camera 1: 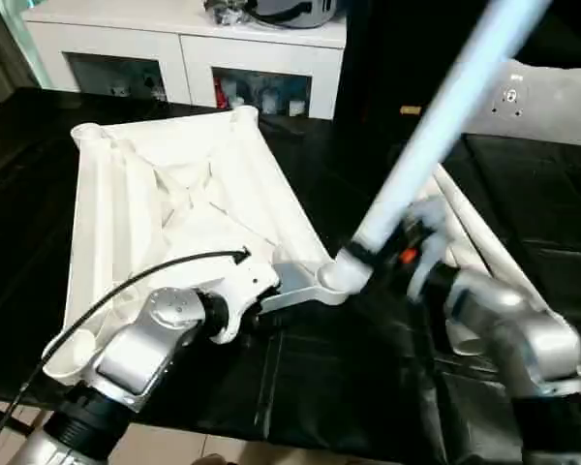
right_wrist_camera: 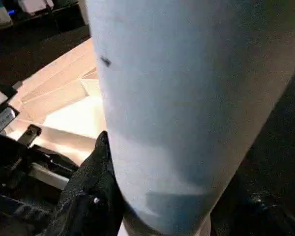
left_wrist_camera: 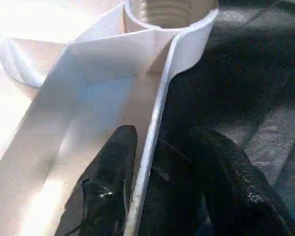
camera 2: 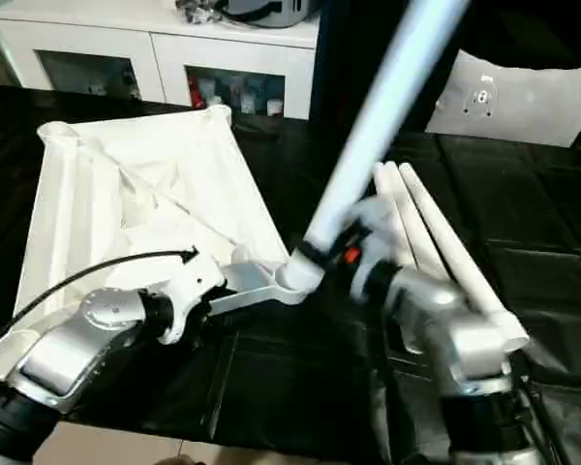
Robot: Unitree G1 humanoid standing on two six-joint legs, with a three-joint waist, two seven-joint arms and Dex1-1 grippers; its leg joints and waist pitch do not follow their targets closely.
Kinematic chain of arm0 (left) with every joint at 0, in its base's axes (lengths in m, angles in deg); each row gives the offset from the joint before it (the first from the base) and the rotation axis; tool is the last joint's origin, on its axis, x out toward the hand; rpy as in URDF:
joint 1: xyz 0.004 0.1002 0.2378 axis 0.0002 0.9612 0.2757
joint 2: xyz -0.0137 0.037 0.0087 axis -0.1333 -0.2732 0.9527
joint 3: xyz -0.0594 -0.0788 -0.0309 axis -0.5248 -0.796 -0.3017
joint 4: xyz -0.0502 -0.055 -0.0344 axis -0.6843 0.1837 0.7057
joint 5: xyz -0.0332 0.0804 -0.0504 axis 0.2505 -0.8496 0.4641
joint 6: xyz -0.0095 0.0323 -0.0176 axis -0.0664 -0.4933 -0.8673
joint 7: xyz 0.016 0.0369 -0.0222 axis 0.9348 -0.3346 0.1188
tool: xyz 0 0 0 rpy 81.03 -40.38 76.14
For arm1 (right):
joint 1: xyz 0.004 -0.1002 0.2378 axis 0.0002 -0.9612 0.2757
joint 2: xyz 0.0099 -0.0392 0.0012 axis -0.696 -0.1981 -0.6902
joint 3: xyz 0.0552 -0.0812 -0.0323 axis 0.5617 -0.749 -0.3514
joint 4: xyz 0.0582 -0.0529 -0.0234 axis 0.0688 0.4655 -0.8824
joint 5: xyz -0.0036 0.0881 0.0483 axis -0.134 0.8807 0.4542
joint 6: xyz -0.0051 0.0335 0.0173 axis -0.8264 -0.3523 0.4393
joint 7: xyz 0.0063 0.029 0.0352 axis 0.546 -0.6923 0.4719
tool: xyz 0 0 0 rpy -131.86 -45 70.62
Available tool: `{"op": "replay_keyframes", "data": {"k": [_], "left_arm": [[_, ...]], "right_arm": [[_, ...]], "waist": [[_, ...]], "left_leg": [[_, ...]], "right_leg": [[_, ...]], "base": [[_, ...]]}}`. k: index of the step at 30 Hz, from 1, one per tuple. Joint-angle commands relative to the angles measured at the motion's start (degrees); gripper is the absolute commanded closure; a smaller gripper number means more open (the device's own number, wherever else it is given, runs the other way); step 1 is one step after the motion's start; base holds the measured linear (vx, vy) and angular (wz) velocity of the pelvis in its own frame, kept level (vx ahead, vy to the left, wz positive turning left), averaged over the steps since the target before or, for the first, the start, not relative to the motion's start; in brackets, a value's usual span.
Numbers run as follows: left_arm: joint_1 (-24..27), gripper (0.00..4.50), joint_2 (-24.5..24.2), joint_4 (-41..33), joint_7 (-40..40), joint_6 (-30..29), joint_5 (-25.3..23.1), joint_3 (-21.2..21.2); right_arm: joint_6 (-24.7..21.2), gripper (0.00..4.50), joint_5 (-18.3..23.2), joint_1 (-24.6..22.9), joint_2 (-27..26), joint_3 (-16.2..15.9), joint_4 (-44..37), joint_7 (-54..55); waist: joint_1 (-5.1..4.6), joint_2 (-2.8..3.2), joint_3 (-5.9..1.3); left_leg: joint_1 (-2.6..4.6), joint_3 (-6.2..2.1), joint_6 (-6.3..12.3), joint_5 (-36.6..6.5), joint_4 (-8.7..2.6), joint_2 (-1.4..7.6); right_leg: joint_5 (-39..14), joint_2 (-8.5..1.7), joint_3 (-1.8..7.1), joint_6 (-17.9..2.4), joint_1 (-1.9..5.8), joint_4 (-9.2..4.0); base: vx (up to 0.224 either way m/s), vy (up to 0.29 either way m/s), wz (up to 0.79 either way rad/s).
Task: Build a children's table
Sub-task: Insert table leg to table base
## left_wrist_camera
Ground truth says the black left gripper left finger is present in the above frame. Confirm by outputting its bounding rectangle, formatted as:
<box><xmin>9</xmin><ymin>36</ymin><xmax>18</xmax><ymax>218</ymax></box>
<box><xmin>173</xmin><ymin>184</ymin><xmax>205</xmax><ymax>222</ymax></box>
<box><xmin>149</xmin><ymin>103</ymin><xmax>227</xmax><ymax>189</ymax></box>
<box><xmin>54</xmin><ymin>124</ymin><xmax>138</xmax><ymax>236</ymax></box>

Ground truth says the black work mat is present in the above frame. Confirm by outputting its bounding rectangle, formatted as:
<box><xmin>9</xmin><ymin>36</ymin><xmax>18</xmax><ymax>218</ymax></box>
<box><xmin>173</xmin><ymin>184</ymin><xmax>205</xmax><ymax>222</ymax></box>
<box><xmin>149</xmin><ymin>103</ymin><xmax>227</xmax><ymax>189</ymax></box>
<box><xmin>138</xmin><ymin>0</ymin><xmax>295</xmax><ymax>236</ymax></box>

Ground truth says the white plastic table top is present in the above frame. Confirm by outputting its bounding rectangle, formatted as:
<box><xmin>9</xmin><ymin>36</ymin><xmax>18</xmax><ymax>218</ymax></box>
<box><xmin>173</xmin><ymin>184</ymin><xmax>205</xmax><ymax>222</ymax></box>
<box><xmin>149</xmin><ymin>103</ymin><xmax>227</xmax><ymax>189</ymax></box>
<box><xmin>0</xmin><ymin>0</ymin><xmax>219</xmax><ymax>236</ymax></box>

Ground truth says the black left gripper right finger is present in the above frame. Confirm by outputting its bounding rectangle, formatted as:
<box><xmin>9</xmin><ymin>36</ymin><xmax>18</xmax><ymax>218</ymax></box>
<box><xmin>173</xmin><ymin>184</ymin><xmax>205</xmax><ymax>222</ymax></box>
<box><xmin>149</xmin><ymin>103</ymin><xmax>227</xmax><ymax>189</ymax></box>
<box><xmin>188</xmin><ymin>127</ymin><xmax>295</xmax><ymax>236</ymax></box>

